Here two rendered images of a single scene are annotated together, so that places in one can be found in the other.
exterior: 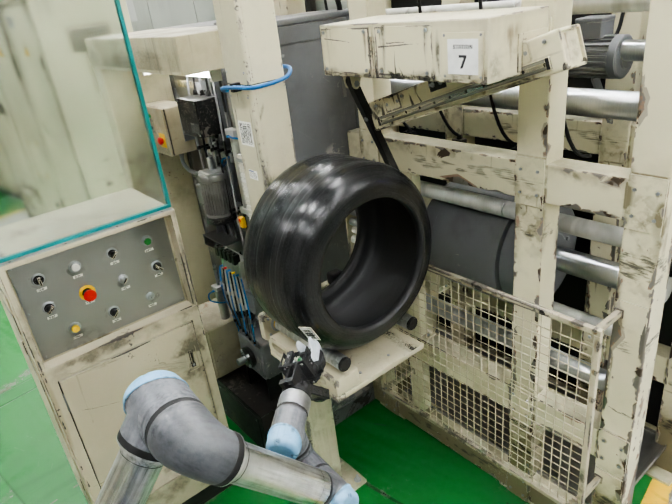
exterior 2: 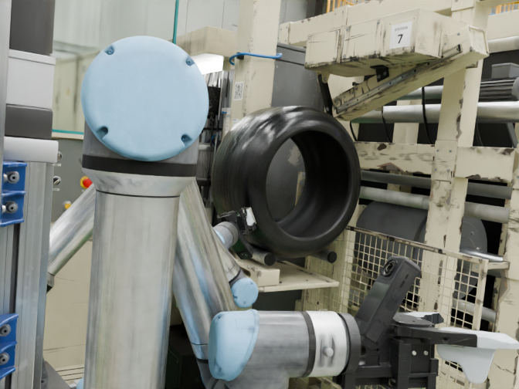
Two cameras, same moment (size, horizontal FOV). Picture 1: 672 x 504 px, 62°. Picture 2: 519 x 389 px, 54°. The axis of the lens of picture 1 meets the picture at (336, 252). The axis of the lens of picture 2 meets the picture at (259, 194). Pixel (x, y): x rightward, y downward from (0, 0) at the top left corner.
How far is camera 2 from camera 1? 75 cm
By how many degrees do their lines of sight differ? 21
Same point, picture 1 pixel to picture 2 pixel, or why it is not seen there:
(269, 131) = (256, 90)
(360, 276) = (298, 224)
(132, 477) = not seen: hidden behind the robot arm
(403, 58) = (361, 45)
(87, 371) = not seen: hidden behind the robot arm
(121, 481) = (90, 194)
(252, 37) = (260, 24)
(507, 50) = (432, 36)
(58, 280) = (70, 164)
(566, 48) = (473, 40)
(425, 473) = not seen: outside the picture
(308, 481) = (223, 250)
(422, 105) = (370, 93)
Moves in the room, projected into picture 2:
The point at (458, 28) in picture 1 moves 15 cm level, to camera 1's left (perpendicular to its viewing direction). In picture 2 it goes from (400, 17) to (355, 14)
